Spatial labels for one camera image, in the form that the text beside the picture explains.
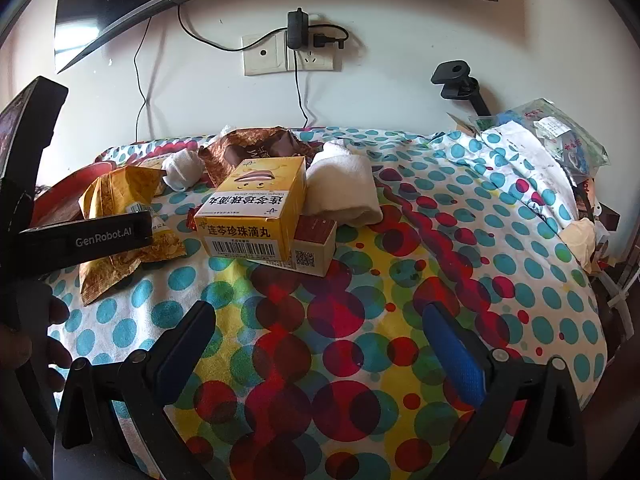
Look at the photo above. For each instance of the brown snack wrapper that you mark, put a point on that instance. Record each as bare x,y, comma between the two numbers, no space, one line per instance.
240,147

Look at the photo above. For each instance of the yellow snack bag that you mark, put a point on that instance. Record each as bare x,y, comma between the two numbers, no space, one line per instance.
115,195

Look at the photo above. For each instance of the small red white box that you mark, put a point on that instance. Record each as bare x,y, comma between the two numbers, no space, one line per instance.
315,250

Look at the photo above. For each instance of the clear plastic bag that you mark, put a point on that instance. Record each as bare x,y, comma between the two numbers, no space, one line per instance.
550,130

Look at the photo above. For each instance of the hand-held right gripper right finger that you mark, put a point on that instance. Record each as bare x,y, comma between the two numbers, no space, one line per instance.
457,360

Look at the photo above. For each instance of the black plug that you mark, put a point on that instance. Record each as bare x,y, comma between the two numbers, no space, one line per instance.
327,41

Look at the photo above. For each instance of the white power wall socket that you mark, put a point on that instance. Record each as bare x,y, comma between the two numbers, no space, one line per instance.
315,60

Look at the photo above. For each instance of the large yellow medicine box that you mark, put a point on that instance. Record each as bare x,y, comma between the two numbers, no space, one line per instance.
250,230

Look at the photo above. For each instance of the round red tray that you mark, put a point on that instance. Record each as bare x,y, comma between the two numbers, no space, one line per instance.
60,200

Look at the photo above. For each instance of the beige crumpled cloth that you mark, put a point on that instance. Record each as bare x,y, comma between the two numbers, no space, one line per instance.
580,240

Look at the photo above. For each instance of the polka dot tablecloth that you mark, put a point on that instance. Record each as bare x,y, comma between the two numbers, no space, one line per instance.
380,270

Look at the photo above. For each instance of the white coaxial wall socket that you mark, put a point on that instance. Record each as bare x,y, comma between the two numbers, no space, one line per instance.
265,55

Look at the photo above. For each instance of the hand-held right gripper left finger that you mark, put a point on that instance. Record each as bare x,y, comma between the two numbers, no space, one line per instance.
182,355

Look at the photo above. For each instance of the black power adapter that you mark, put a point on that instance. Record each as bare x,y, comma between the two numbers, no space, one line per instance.
298,30

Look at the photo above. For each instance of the person's left hand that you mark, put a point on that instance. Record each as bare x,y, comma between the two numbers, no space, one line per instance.
59,357

